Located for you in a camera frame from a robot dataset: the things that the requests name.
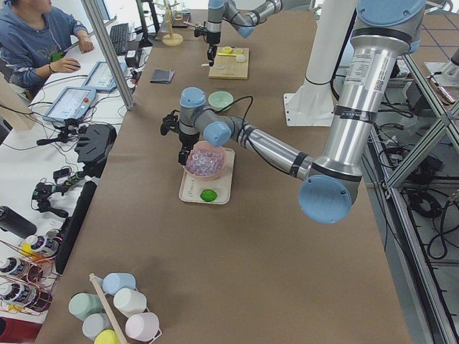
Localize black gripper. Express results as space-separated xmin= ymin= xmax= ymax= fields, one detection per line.
xmin=160 ymin=110 xmax=200 ymax=153
xmin=194 ymin=21 xmax=219 ymax=67

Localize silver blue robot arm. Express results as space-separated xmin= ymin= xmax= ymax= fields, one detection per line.
xmin=194 ymin=0 xmax=283 ymax=67
xmin=161 ymin=1 xmax=425 ymax=224

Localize mint green bowl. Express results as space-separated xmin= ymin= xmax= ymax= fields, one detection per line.
xmin=207 ymin=90 xmax=234 ymax=112

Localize pink bowl of ice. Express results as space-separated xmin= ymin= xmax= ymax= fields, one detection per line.
xmin=184 ymin=140 xmax=227 ymax=181

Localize lemon slices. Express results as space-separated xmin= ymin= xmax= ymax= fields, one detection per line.
xmin=221 ymin=47 xmax=246 ymax=63

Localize yellow plastic knife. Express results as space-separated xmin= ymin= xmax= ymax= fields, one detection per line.
xmin=217 ymin=52 xmax=237 ymax=57

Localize wooden cutting board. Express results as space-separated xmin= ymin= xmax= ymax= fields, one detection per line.
xmin=208 ymin=47 xmax=250 ymax=80

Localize wooden mug tree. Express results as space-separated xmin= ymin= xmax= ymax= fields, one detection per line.
xmin=158 ymin=0 xmax=183 ymax=47

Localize grey folded cloth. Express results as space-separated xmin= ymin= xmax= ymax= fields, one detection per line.
xmin=150 ymin=69 xmax=175 ymax=84

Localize cream serving tray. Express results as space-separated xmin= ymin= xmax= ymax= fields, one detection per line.
xmin=179 ymin=148 xmax=235 ymax=205

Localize green lime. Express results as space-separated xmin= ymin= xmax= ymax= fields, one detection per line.
xmin=199 ymin=188 xmax=218 ymax=202

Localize upper teach pendant tablet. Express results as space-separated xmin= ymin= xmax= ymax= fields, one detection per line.
xmin=82 ymin=61 xmax=117 ymax=93

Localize teach pendant tablet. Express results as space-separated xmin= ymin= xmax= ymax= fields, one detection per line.
xmin=82 ymin=61 xmax=117 ymax=93
xmin=42 ymin=87 xmax=97 ymax=123

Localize black keyboard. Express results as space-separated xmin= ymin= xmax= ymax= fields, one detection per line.
xmin=109 ymin=23 xmax=129 ymax=56

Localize lower teach pendant tablet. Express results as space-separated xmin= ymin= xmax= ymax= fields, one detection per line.
xmin=42 ymin=87 xmax=97 ymax=123

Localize seated person in hoodie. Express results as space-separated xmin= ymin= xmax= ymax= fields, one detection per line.
xmin=1 ymin=1 xmax=94 ymax=91

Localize blue plastic cup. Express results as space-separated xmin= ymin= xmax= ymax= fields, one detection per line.
xmin=103 ymin=272 xmax=136 ymax=295

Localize white plastic cup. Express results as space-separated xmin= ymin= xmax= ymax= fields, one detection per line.
xmin=113 ymin=288 xmax=147 ymax=317

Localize green plastic cup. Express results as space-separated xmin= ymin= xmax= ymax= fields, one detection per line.
xmin=68 ymin=293 xmax=103 ymax=321

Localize pink plastic cup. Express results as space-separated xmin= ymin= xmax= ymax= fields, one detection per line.
xmin=125 ymin=312 xmax=162 ymax=342

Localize grey plastic cup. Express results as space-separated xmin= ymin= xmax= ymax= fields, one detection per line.
xmin=82 ymin=313 xmax=112 ymax=341

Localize yellow plastic cup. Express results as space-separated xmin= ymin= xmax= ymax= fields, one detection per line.
xmin=94 ymin=329 xmax=120 ymax=344

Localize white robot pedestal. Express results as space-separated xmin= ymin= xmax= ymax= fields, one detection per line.
xmin=284 ymin=0 xmax=357 ymax=127

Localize aluminium frame post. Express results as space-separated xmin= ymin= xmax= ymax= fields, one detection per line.
xmin=81 ymin=0 xmax=134 ymax=110

